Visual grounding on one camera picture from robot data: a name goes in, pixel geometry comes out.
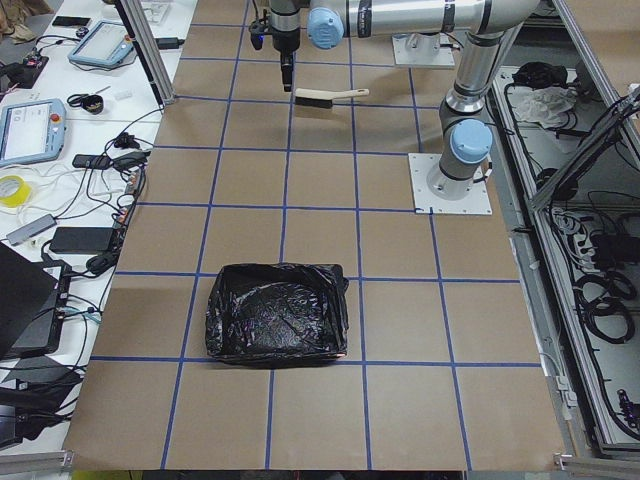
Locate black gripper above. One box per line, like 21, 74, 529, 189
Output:
269, 12, 301, 92

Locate white hand brush black bristles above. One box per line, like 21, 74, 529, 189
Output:
294, 88, 370, 109

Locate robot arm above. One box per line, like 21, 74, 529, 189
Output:
251, 0, 538, 199

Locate black bag lined bin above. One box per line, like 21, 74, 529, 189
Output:
204, 263, 349, 368

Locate far blue teach pendant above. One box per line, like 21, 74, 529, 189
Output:
67, 20, 134, 70

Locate blue teach pendant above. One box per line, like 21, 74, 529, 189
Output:
1, 99, 66, 167
67, 20, 134, 70

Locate small black bowl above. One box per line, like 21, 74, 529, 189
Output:
80, 94, 104, 115

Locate black scissors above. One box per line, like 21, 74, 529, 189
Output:
66, 86, 109, 107

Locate black smartphone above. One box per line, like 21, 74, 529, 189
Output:
52, 15, 91, 28

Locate crumpled white cloth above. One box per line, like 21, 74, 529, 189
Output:
514, 87, 577, 129

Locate near blue teach pendant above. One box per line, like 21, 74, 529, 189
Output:
1, 99, 66, 167

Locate black power brick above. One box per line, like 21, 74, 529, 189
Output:
49, 227, 115, 254

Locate yellow tape roll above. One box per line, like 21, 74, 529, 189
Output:
0, 175, 32, 208

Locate grey usb hub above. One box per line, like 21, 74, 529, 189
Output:
6, 214, 57, 246

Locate black laptop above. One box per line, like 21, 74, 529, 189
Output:
1, 244, 71, 360

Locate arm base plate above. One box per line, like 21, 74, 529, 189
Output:
391, 33, 455, 70
408, 153, 492, 216

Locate aluminium frame post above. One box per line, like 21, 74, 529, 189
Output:
115, 0, 175, 107

